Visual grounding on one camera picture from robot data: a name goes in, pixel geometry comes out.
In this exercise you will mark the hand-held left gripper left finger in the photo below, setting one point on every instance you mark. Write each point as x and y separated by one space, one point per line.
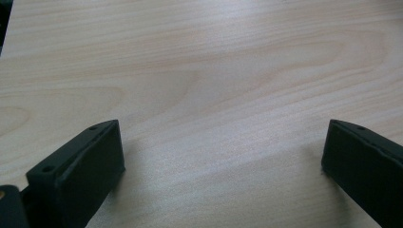
79 177

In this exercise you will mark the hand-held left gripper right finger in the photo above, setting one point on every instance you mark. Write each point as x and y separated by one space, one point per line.
364 167

